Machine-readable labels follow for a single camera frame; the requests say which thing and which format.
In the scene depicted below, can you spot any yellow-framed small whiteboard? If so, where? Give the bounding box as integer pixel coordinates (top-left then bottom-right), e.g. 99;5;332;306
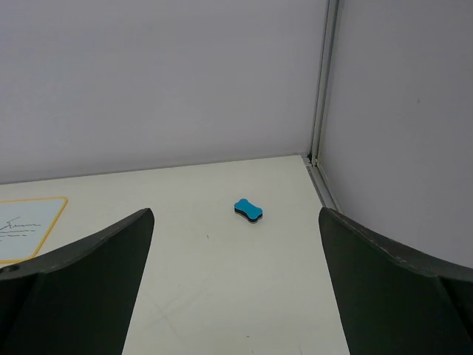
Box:
0;197;68;264

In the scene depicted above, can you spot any blue bone-shaped whiteboard eraser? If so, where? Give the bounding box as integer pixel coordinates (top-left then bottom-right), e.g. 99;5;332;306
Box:
234;198;263;223

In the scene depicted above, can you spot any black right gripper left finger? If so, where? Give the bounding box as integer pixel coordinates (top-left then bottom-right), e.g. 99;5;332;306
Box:
1;209;154;354

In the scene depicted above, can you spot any aluminium corner post right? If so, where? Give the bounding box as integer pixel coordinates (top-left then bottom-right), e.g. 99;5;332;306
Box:
304;0;341;211

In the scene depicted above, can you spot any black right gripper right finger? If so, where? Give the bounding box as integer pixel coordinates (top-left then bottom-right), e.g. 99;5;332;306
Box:
319;208;472;354

